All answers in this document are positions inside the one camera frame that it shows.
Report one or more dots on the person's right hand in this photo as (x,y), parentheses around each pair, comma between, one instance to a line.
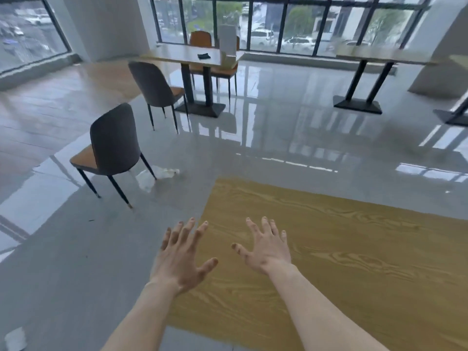
(268,254)

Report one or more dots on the person's left hand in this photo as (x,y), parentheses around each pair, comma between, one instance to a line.
(179,263)

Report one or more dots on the person's right forearm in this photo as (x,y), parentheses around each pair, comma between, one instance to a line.
(318,318)

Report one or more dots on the white car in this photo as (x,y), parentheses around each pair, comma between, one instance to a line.
(300,43)
(261,37)

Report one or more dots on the white crumpled tissue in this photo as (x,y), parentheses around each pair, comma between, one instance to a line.
(161,173)

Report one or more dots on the black pouch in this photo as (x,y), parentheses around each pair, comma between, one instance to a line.
(204,55)

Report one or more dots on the white paper scrap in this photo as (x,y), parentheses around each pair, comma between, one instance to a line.
(15,339)

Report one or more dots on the person's left forearm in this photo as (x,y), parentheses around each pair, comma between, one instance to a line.
(142,321)

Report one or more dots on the black framed window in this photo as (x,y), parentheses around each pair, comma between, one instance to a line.
(300,21)
(29,32)

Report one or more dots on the grey chair orange seat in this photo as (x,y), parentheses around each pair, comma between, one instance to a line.
(113,138)
(150,84)

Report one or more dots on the white standing box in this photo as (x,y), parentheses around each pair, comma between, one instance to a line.
(227,40)

